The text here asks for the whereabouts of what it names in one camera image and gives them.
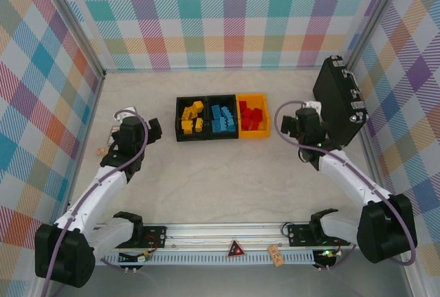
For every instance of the printed yellow lego brick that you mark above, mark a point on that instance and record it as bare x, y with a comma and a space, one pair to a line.
187, 112

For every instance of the long blue lego brick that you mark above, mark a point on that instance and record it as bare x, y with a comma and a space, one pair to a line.
228, 122
217, 127
216, 110

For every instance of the small blue lego brick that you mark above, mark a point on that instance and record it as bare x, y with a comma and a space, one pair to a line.
227, 112

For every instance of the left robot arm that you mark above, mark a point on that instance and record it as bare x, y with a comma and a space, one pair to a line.
93, 194

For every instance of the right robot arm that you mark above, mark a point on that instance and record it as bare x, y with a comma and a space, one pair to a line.
350, 176

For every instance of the playing card box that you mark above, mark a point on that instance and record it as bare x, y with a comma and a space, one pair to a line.
112, 137

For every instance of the black briefcase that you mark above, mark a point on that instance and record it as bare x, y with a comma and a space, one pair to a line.
331, 97

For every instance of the small tan block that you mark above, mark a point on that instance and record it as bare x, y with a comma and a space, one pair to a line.
102, 151

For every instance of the black plastic bin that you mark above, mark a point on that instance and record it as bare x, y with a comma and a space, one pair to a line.
178, 137
220, 136

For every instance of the yellow plastic bin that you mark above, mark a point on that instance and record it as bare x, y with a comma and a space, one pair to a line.
254, 134

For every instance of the small connector board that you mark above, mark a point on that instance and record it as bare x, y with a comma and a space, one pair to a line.
142, 258
326, 254

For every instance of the wooden tag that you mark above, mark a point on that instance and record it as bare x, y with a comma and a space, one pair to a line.
276, 256

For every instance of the triangle warning sign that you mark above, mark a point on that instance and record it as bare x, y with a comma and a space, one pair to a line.
236, 250

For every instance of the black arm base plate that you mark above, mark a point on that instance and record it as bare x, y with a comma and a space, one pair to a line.
156, 236
299, 235

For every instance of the aluminium frame post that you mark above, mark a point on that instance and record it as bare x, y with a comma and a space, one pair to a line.
76, 22
375, 18

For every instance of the aluminium rail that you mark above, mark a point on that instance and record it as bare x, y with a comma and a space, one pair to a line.
220, 233

